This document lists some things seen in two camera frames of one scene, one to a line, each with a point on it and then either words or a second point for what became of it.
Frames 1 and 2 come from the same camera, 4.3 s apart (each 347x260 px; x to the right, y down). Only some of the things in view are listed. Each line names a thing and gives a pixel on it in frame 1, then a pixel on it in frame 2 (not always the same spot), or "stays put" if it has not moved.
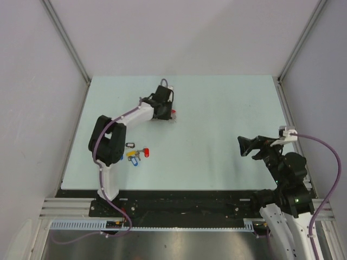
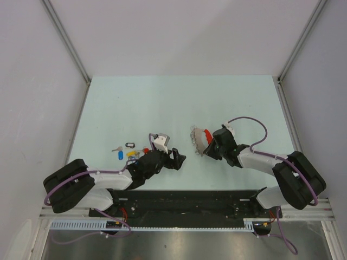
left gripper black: x=167 y=115 → x=174 y=163
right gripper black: x=263 y=143 → x=209 y=151
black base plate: x=171 y=205 stays put
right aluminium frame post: x=313 y=19 stays put
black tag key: x=130 y=145 stays put
